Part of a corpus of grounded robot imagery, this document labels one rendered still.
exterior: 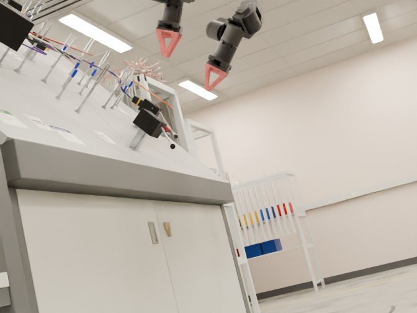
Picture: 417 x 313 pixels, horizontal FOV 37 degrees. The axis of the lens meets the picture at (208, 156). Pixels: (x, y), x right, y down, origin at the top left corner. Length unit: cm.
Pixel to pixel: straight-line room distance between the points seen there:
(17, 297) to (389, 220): 899
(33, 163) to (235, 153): 927
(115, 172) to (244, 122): 902
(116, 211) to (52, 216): 25
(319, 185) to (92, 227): 873
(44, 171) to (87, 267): 22
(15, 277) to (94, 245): 33
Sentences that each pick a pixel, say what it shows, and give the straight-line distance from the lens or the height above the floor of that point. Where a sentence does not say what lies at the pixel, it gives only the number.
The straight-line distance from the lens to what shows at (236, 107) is 1034.
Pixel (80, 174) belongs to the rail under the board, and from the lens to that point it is 114.
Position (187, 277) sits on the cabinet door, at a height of 60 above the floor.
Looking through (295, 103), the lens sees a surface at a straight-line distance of 1008.
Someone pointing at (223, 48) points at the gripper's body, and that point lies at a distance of 185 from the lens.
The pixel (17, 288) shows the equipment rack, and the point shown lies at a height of 64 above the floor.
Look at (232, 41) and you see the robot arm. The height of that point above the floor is 123.
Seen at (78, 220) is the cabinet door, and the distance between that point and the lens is 118.
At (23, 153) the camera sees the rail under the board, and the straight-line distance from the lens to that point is 101.
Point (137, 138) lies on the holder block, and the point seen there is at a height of 95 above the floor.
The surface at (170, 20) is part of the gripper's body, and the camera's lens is 189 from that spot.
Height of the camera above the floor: 59
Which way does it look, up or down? 10 degrees up
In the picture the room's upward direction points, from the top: 14 degrees counter-clockwise
